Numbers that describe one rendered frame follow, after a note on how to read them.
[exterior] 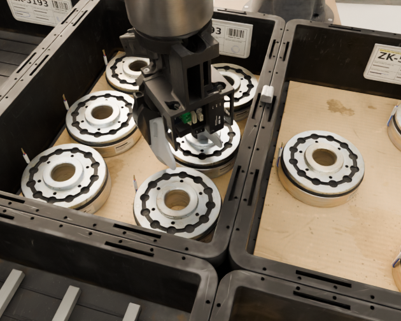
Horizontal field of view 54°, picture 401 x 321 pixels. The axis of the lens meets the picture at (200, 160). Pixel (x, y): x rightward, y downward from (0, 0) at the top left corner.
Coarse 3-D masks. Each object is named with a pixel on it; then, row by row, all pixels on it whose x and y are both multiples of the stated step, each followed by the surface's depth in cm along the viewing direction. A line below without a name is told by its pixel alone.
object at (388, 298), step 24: (288, 24) 57; (312, 24) 57; (336, 24) 57; (288, 48) 53; (264, 120) 44; (264, 144) 42; (240, 216) 36; (240, 240) 35; (240, 264) 33; (264, 264) 33; (288, 264) 33; (336, 288) 32; (360, 288) 32
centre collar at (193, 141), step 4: (220, 132) 52; (184, 136) 52; (188, 136) 51; (192, 136) 51; (220, 136) 52; (188, 140) 51; (192, 140) 51; (196, 140) 51; (200, 140) 51; (204, 140) 51; (208, 140) 51; (192, 144) 51; (196, 144) 50; (200, 144) 50; (204, 144) 50; (208, 144) 50; (212, 144) 51
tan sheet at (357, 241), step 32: (288, 96) 62; (320, 96) 62; (352, 96) 62; (288, 128) 57; (320, 128) 57; (352, 128) 57; (384, 128) 57; (384, 160) 53; (384, 192) 50; (288, 224) 47; (320, 224) 47; (352, 224) 47; (384, 224) 47; (288, 256) 45; (320, 256) 45; (352, 256) 45; (384, 256) 45; (384, 288) 42
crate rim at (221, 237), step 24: (96, 0) 61; (120, 0) 62; (72, 24) 57; (48, 48) 53; (264, 72) 50; (0, 120) 45; (240, 144) 42; (240, 168) 42; (0, 192) 38; (240, 192) 38; (48, 216) 36; (72, 216) 36; (96, 216) 36; (144, 240) 35; (168, 240) 35; (192, 240) 35; (216, 240) 35; (216, 264) 35
